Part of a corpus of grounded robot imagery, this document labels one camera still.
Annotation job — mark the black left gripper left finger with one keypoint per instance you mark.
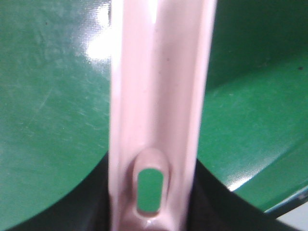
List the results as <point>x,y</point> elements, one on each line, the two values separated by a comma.
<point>44,199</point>

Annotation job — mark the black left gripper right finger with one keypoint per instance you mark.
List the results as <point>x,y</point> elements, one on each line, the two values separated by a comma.
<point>213,207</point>

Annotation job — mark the pink dustpan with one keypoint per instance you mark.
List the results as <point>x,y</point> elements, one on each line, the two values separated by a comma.
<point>159,65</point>

